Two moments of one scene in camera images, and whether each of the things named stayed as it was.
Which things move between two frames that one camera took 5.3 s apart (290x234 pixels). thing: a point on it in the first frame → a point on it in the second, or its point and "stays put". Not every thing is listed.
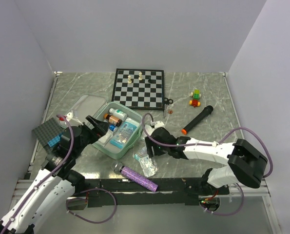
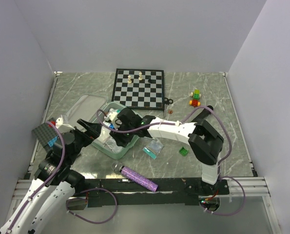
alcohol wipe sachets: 148,167 → 110,144
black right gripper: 150,142 → 118,137
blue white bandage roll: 112,127 stays put
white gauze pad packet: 104,140 stays put
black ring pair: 167,101 stays put
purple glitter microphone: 135,177 stays put
